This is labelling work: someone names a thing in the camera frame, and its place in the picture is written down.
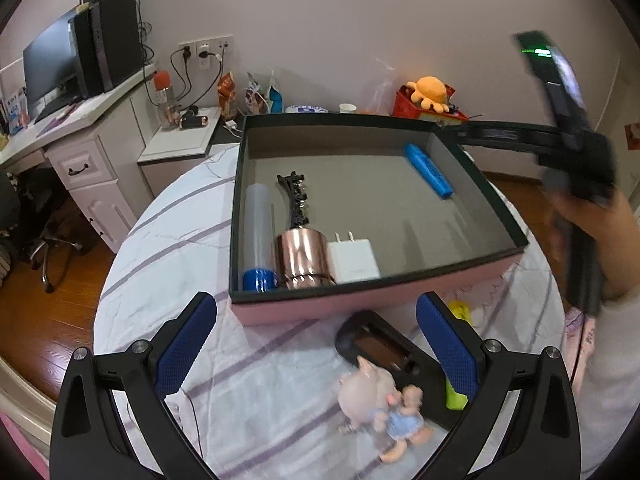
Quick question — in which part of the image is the bottle with orange lid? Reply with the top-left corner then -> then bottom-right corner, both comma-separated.
153,70 -> 180,130

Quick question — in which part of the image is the orange snack bag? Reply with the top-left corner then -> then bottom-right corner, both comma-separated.
217,72 -> 238,120

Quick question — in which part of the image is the black computer tower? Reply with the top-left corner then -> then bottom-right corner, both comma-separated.
68,0 -> 143,99

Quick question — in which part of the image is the rose gold metal case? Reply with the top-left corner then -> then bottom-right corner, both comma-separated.
276,228 -> 335,290

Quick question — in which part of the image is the blue highlighter pen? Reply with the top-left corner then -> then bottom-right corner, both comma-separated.
404,144 -> 454,200

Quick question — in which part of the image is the red printed storage box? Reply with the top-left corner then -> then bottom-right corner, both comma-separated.
392,86 -> 469,127

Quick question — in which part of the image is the white desk with drawers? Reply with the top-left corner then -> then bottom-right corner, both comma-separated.
1,64 -> 158,252

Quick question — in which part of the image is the clear plastic bag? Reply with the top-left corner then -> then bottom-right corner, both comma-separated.
359,56 -> 404,116

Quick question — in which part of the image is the black computer monitor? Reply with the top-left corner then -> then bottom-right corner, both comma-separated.
23,9 -> 81,124

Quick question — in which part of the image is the white tissue pack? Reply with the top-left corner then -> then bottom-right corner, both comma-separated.
285,105 -> 329,114

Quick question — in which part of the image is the pink box with black rim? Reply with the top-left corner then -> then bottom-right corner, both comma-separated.
229,114 -> 527,326

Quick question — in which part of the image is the white charger plug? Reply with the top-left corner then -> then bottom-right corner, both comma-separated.
328,232 -> 381,284

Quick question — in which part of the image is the white striped table cloth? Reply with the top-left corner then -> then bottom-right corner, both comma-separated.
92,143 -> 569,480

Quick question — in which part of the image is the orange octopus plush toy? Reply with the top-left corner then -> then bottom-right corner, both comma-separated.
406,76 -> 449,114

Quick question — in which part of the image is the wall power outlet strip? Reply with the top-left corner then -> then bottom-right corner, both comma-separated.
178,35 -> 234,70

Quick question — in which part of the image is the black ornate hair clip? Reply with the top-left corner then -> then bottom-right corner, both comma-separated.
277,171 -> 309,229

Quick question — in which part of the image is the white paper cup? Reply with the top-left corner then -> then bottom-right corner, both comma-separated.
338,103 -> 357,114

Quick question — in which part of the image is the person's right hand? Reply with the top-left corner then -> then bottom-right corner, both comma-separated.
546,188 -> 639,300

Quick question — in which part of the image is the office chair with jacket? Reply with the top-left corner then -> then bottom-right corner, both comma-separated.
1,168 -> 84,294

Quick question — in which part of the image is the low white side cabinet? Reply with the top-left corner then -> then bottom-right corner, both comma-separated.
138,107 -> 238,197

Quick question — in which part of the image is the translucent bottle with blue cap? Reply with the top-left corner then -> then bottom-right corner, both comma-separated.
242,183 -> 278,292

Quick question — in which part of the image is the black remote holder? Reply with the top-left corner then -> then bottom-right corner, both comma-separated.
335,311 -> 461,430

